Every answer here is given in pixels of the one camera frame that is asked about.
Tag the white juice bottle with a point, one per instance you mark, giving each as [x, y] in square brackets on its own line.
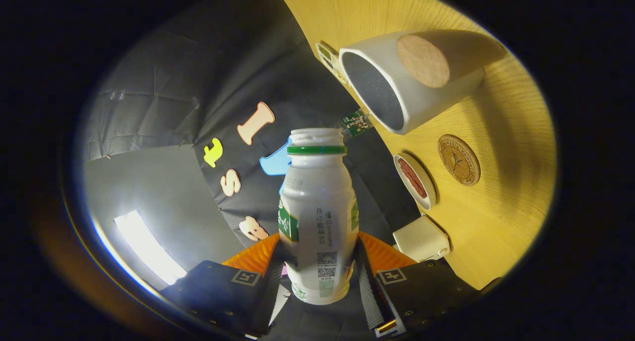
[317, 207]

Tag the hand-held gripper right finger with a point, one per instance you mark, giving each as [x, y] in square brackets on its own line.
[367, 296]

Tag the ceiling light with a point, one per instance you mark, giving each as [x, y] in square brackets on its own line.
[149, 249]

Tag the black backdrop cloth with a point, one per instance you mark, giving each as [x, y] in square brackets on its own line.
[198, 83]

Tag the wooden table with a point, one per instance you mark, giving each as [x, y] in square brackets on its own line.
[496, 207]

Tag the white cup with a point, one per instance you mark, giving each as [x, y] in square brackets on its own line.
[421, 102]

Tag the round cork coaster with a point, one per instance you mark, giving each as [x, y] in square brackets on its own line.
[459, 160]

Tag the round white plate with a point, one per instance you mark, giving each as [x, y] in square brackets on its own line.
[427, 184]

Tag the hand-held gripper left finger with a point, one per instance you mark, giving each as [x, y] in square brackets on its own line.
[273, 291]

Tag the white toaster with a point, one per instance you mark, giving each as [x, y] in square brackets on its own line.
[421, 239]

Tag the red meat strips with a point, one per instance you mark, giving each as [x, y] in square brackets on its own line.
[412, 178]

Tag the white divided dish with beans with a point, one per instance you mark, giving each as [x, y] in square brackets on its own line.
[326, 58]

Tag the clear plastic water bottle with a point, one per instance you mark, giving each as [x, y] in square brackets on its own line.
[354, 123]

